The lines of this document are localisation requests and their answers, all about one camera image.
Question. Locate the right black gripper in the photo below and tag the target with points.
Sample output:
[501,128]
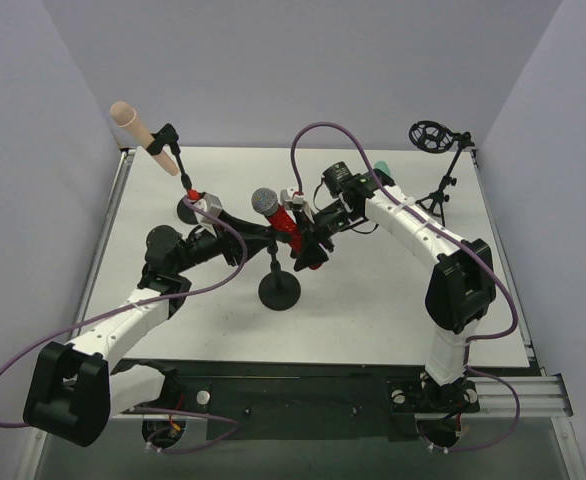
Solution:
[316,230]

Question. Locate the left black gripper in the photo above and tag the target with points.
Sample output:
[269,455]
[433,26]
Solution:
[234,241]

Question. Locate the red glitter microphone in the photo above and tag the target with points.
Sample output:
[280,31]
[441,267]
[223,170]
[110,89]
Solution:
[266,202]

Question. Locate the black mic stand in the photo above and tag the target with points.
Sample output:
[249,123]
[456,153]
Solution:
[278,290]
[165,149]

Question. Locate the pink microphone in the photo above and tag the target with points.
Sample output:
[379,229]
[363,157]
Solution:
[127,119]

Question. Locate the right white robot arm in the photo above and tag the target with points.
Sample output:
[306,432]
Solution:
[461,286]

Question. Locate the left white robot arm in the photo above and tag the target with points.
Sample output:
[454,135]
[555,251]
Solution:
[75,390]

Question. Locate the teal microphone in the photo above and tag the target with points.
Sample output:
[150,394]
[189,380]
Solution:
[382,166]

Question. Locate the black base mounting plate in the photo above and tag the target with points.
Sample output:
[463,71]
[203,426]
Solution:
[305,401]

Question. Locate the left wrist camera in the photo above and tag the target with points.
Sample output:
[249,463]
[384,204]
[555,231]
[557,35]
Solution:
[202,207]

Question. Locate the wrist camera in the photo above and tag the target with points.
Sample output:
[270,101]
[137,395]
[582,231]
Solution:
[293,200]
[202,207]

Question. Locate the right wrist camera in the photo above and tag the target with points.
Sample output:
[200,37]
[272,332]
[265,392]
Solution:
[293,200]

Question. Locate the aluminium frame rail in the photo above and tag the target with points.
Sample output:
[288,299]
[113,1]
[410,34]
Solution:
[539,397]

